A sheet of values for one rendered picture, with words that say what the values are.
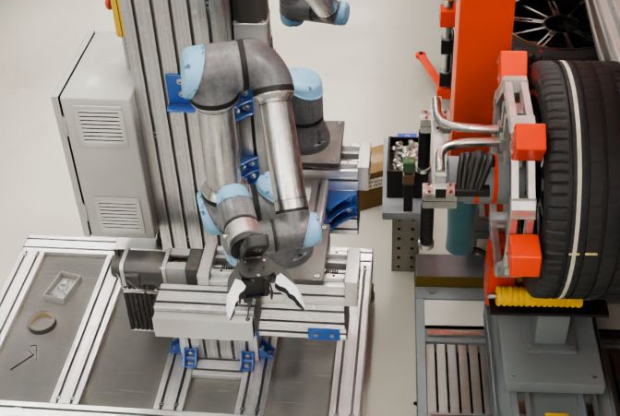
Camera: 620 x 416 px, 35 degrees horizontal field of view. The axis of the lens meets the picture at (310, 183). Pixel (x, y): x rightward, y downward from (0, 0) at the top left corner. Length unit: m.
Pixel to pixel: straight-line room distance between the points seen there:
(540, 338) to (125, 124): 1.46
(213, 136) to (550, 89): 0.88
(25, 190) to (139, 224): 1.66
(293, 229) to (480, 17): 1.06
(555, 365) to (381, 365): 0.61
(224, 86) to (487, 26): 1.04
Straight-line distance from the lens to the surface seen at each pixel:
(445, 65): 4.48
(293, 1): 3.04
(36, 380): 3.26
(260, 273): 1.98
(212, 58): 2.19
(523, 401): 3.12
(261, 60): 2.19
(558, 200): 2.50
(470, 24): 2.97
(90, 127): 2.58
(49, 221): 4.16
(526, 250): 2.53
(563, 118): 2.54
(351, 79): 4.80
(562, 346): 3.21
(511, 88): 2.69
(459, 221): 3.00
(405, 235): 3.61
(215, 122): 2.27
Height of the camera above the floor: 2.56
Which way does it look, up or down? 38 degrees down
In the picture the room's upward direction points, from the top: 3 degrees counter-clockwise
